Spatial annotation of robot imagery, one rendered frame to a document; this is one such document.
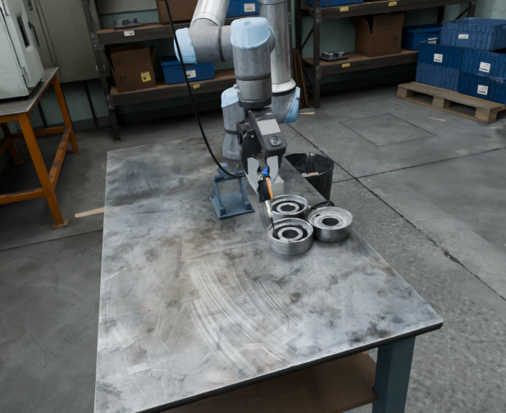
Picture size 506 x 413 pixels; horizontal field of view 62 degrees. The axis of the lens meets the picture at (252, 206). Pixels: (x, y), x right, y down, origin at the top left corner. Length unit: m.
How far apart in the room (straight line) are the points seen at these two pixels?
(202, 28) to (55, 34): 3.71
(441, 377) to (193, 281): 1.16
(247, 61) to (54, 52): 3.90
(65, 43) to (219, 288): 3.98
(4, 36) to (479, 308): 2.87
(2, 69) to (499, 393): 2.96
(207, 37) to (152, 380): 0.69
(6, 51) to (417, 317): 2.67
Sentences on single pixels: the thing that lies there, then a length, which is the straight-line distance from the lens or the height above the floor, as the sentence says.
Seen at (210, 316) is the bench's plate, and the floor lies 0.80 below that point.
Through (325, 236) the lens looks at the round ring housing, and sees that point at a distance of 0.99.
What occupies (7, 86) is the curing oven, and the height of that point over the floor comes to 0.88.
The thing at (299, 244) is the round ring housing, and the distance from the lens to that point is 0.94.
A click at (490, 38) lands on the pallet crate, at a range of 4.62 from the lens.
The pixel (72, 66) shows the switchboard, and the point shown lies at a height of 0.70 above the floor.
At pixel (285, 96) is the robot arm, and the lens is 1.40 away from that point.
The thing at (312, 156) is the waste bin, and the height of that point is 0.41.
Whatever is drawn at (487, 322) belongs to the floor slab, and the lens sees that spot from 2.09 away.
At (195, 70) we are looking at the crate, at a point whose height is 0.55.
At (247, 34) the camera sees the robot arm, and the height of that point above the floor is 1.26.
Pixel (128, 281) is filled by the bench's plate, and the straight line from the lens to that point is 0.97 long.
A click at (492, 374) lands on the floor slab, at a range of 1.89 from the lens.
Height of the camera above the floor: 1.36
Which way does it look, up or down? 29 degrees down
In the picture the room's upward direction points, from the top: 5 degrees counter-clockwise
